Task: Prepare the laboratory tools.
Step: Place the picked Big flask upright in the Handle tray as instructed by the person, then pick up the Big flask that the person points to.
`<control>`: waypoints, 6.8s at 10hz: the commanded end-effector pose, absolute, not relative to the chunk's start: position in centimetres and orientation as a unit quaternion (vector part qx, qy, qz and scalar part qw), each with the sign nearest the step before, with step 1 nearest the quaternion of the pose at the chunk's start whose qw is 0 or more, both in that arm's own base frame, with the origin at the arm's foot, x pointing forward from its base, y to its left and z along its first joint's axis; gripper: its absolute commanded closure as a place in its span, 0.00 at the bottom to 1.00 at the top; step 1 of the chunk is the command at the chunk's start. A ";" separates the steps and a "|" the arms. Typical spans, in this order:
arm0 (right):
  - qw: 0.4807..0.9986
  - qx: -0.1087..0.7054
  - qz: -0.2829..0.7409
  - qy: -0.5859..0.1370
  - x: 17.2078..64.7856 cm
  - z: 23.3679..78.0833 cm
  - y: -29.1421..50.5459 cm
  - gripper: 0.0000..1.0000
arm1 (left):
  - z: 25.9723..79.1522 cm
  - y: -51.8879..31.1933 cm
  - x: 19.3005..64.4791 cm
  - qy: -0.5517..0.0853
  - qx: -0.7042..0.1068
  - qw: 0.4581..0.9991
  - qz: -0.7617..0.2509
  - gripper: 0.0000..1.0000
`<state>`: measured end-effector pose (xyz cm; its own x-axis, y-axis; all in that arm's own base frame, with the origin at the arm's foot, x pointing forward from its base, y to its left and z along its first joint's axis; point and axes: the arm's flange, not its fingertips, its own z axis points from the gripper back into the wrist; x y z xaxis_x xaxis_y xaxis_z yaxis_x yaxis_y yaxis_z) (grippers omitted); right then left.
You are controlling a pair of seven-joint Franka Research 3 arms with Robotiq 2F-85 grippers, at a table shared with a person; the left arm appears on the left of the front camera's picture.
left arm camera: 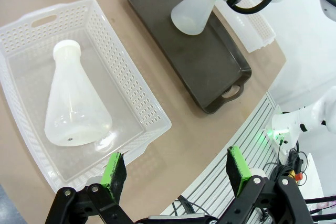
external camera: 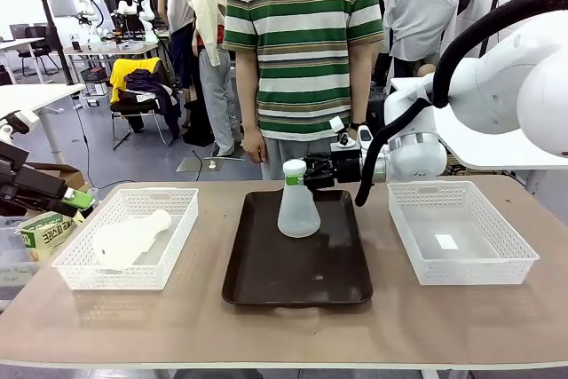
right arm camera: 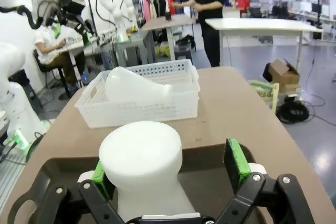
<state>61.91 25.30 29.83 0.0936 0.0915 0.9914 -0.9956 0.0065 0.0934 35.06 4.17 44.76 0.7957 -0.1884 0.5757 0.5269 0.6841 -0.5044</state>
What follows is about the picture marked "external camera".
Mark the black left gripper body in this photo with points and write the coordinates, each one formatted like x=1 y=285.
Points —
x=26 y=188

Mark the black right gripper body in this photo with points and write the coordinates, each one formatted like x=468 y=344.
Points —
x=347 y=166

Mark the black right gripper finger with green tip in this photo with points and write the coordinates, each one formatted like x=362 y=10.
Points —
x=319 y=163
x=319 y=180

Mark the black left gripper finger with green tip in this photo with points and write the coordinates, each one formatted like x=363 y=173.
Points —
x=80 y=199
x=66 y=211

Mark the translucent conical flask white cap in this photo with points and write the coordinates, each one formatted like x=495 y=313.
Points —
x=298 y=219

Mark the person's left forearm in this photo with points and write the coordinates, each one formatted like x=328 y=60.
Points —
x=365 y=81

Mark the person's right forearm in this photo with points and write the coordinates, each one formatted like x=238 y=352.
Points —
x=248 y=90

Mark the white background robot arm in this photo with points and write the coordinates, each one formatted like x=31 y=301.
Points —
x=89 y=6

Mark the person's right hand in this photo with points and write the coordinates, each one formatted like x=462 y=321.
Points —
x=255 y=146

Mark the brown cardboard box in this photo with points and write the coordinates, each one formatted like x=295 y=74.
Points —
x=66 y=175

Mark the green and white box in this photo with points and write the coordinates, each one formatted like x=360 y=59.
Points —
x=46 y=234

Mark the black wristwatch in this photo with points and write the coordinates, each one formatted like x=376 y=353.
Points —
x=356 y=125

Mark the white plastic conical flask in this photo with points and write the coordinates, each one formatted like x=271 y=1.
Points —
x=128 y=237

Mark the clear plastic storage bin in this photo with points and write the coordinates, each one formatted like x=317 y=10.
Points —
x=15 y=263

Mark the dark brown plastic tray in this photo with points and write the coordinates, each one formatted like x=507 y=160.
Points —
x=297 y=263

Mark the white desk with leg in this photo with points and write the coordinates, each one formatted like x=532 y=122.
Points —
x=35 y=97

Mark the white perforated plastic basket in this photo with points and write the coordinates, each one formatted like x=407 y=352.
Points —
x=133 y=279
x=479 y=272

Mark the black metal chair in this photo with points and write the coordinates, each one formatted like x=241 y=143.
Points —
x=133 y=110

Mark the grey floor plate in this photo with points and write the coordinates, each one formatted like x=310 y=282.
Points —
x=208 y=165

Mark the person in green striped shirt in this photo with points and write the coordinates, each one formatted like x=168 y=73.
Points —
x=302 y=41

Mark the white label sticker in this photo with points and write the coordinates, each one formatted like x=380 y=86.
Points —
x=446 y=241

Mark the red black toolbox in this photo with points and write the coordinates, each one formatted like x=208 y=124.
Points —
x=94 y=75

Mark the yellow garment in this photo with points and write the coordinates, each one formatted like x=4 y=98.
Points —
x=120 y=73

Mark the dark purple garment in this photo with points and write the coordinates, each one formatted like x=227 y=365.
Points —
x=148 y=79

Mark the white side table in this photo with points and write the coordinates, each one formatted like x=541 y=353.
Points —
x=488 y=152

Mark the black office chair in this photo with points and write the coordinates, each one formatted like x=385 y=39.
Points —
x=37 y=46

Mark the black light stand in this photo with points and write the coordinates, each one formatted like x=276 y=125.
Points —
x=55 y=37

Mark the cluttered background work table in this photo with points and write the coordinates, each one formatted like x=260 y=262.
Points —
x=106 y=47

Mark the mannequin in white shirt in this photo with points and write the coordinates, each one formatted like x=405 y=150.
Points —
x=421 y=6

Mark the mannequin in cream shirt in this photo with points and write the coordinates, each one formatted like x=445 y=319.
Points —
x=206 y=2

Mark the white background robot pair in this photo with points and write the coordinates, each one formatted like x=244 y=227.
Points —
x=139 y=2

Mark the mannequin in white tank top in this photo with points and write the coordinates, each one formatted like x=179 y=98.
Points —
x=179 y=6

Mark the black tripod stand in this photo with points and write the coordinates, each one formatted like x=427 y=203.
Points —
x=496 y=2

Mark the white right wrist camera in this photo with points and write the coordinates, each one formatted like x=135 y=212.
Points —
x=341 y=130

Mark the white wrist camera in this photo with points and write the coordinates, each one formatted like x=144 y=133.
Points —
x=341 y=130
x=18 y=123

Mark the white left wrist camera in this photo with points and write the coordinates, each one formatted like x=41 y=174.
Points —
x=18 y=123

